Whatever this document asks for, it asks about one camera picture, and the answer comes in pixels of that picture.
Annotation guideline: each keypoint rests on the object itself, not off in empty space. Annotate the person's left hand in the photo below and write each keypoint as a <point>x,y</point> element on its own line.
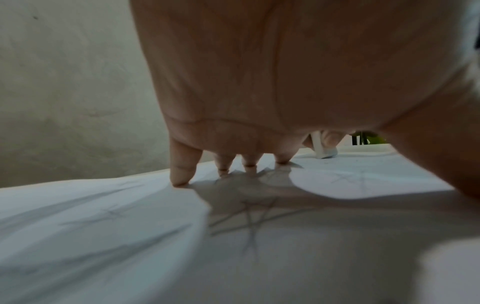
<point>285,68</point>

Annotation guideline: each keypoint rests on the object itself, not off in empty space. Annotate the person's right hand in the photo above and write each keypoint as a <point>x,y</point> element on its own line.
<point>332,139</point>

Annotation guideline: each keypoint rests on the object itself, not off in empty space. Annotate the small white plastic piece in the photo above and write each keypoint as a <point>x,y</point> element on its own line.
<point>325,152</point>

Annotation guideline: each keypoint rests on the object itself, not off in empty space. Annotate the green plant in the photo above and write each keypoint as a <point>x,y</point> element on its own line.
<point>375,139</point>

